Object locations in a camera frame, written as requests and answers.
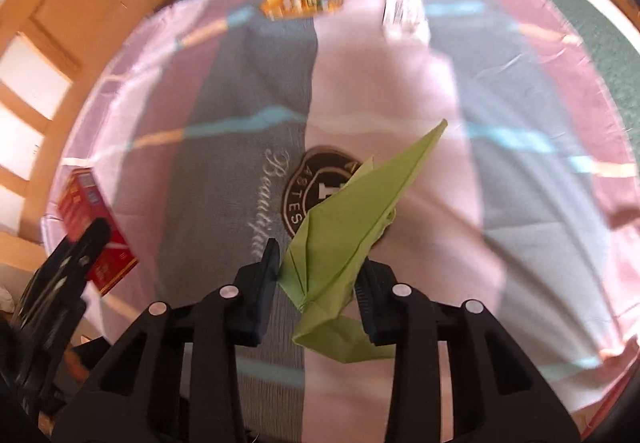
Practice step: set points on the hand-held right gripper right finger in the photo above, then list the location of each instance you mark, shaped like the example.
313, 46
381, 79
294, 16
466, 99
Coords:
374, 308

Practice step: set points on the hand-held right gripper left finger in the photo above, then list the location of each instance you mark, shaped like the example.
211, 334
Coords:
265, 288

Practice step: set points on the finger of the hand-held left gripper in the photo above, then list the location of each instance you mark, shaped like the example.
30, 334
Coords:
87, 245

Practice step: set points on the red cardboard box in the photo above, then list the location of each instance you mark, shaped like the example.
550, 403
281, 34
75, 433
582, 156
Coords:
80, 195

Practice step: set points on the green paper sheet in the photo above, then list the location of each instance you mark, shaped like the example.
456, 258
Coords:
350, 233

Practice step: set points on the purple striped blanket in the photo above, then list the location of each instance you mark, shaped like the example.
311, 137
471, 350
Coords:
400, 88

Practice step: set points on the white blue packet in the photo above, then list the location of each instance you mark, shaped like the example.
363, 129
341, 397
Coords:
405, 8

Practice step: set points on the wooden window frame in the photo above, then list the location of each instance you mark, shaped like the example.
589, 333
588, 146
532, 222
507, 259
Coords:
75, 13

